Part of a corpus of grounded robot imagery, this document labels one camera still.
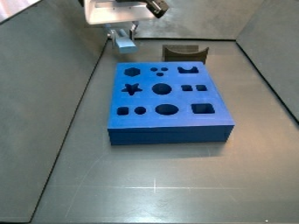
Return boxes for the blue foam shape tray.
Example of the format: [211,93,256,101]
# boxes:
[107,61,235,145]

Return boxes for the light blue square-circle object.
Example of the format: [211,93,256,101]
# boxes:
[116,29,138,53]

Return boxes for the black curved fixture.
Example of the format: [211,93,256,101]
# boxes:
[163,45,210,63]

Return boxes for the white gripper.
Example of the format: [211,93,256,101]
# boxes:
[84,0,155,46]

